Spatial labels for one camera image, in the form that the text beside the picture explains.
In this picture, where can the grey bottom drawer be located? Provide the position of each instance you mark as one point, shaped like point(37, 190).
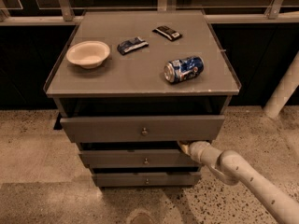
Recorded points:
point(146, 179)

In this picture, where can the grey drawer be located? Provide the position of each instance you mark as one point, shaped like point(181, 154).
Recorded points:
point(142, 128)
point(146, 179)
point(138, 158)

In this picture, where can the blue crushed soda can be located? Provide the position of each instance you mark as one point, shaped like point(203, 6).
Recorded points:
point(180, 70)

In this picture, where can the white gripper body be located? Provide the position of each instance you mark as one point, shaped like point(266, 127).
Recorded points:
point(194, 150)

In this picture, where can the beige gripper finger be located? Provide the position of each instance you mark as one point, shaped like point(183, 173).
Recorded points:
point(185, 146)

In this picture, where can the blue snack packet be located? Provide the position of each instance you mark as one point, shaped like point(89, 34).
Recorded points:
point(130, 45)

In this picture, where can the white diagonal pole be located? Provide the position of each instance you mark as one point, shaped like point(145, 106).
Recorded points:
point(284, 90)

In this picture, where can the metal railing frame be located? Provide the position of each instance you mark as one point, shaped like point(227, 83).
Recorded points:
point(54, 12)

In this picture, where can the grey drawer cabinet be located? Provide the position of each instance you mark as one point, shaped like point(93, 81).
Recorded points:
point(134, 84)

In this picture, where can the grey top drawer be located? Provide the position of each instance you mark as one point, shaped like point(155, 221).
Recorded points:
point(142, 128)

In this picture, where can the black snack packet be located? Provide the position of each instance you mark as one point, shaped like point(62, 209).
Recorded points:
point(167, 32)

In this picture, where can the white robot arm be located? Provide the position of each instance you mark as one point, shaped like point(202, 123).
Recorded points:
point(230, 168)

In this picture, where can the white paper bowl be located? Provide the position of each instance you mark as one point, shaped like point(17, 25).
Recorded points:
point(88, 54)

